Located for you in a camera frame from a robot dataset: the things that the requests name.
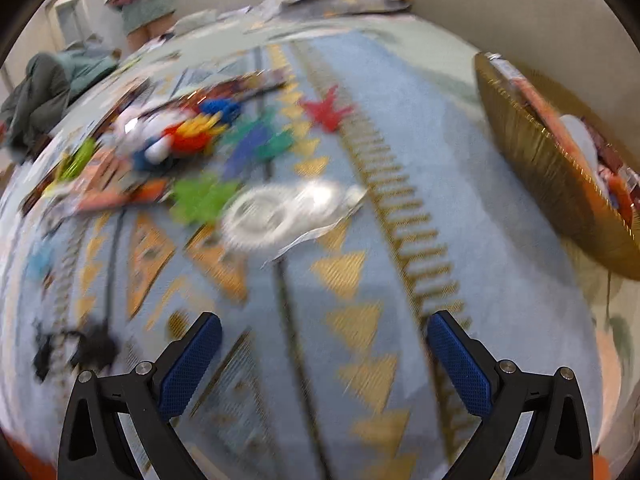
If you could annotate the gold ribbed basket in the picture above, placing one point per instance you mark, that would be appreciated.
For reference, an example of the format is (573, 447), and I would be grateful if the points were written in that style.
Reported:
(530, 170)

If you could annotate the pile of green clothes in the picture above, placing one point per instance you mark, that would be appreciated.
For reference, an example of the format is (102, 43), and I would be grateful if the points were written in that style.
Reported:
(45, 90)

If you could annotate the colourful plastic robot toy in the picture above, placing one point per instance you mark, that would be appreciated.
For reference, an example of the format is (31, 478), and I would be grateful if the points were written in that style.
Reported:
(175, 135)

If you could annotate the patterned blue blanket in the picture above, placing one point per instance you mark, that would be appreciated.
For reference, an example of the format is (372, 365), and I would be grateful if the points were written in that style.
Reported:
(310, 360)

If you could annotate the red plastic figure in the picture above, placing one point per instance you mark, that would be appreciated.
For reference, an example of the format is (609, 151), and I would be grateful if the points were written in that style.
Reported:
(327, 109)

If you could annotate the dark blue plastic figure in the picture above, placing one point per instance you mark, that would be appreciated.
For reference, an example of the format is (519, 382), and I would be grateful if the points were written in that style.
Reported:
(247, 152)

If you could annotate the green plastic toy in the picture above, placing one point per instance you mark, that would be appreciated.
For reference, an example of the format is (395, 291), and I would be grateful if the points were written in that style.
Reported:
(75, 165)

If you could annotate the black dinosaur figure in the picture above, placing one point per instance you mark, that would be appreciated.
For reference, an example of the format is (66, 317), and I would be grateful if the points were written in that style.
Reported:
(90, 347)

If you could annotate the grey patterned pillow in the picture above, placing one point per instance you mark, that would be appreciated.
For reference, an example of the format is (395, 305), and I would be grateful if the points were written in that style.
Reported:
(360, 0)

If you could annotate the clear round gear case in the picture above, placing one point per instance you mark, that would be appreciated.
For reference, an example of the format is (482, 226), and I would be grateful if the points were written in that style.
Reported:
(270, 215)

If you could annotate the beige padded headboard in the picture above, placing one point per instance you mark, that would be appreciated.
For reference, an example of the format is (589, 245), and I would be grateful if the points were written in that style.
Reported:
(525, 10)

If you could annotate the green plastic figure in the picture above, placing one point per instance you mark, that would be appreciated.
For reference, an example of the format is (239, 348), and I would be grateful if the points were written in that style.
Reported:
(202, 200)

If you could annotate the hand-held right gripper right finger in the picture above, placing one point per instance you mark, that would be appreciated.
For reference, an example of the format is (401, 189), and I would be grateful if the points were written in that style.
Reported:
(462, 367)

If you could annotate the teal plastic figure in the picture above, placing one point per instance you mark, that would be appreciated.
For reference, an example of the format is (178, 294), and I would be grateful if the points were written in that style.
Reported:
(275, 142)

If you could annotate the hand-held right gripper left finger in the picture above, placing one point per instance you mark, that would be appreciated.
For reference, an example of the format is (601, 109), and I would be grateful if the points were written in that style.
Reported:
(189, 367)

